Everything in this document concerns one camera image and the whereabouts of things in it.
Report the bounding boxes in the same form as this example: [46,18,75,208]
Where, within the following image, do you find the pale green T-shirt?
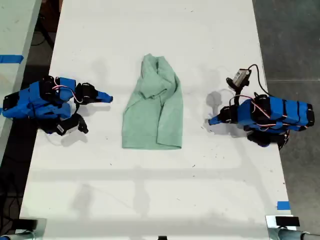
[121,53,184,151]

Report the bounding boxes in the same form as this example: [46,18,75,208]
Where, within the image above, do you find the long blue tape strip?
[0,54,25,64]

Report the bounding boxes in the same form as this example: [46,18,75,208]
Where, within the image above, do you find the white side table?
[0,0,43,161]

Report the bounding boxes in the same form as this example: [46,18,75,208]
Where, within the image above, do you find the short blue tape strip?
[276,200,292,211]

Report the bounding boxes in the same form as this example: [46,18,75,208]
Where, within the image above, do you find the small black box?
[274,216,301,227]
[14,218,39,230]

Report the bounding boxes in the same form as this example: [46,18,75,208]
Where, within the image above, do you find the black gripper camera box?
[55,113,90,137]
[225,68,252,89]

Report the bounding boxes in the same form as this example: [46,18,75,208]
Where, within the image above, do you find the black camera cable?
[246,63,271,97]

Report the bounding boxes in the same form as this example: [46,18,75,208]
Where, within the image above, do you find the black floor cable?
[31,23,55,50]

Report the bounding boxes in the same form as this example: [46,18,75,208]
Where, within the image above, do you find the metal table bracket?
[265,214,298,240]

